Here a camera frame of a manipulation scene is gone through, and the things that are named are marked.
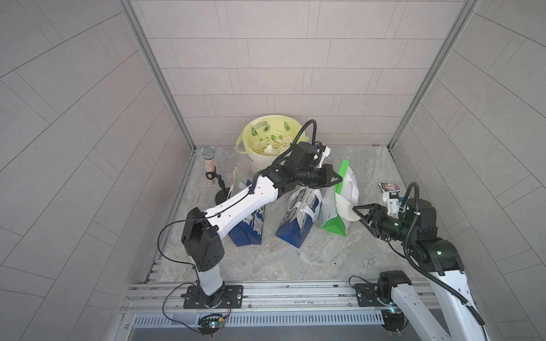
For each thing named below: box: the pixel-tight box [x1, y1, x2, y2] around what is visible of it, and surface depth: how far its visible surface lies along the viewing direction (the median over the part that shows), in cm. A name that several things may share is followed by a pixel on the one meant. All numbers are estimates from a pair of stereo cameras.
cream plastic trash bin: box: [242, 114, 310, 170], surface depth 93 cm
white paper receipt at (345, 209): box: [335, 193, 362, 221], surface depth 68 cm
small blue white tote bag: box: [275, 185, 323, 249], surface depth 79 cm
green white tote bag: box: [321, 159, 360, 237], surface depth 71 cm
